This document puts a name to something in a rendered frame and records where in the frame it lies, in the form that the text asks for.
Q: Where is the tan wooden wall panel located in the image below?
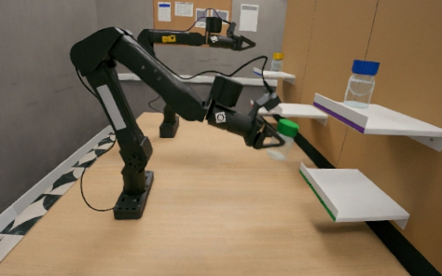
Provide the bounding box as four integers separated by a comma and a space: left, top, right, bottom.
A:
272, 0, 442, 276

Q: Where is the clear glass bottle with blue cap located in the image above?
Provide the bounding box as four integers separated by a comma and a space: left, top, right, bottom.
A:
344, 60, 380, 108

